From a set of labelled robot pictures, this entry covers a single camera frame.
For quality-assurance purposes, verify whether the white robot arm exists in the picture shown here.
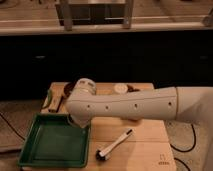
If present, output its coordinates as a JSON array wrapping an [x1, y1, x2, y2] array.
[[65, 78, 213, 171]]

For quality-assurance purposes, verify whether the green plastic tray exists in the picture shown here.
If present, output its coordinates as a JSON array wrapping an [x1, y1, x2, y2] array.
[[18, 114, 90, 168]]

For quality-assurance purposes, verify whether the dark brown bowl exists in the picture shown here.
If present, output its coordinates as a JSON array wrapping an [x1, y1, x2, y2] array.
[[63, 83, 74, 98]]

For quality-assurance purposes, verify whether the green vegetable toy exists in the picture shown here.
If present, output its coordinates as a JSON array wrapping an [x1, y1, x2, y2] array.
[[42, 89, 52, 109]]

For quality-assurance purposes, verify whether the red bowl with contents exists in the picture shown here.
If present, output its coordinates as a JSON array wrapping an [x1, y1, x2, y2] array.
[[114, 83, 138, 94]]

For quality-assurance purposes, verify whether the white handled black brush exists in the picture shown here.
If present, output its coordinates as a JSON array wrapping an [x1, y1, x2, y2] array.
[[95, 129, 133, 161]]

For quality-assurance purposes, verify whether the black floor cable left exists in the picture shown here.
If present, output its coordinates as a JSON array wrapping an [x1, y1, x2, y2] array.
[[0, 112, 26, 142]]

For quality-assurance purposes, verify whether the black floor cable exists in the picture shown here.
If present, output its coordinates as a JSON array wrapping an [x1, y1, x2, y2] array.
[[169, 123, 197, 171], [0, 112, 26, 142]]

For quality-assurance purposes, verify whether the metal frame stand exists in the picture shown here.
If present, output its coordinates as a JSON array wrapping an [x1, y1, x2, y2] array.
[[55, 0, 134, 31]]

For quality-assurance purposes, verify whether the black floor cable right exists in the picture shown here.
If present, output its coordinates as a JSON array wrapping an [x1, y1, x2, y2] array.
[[169, 123, 197, 171]]

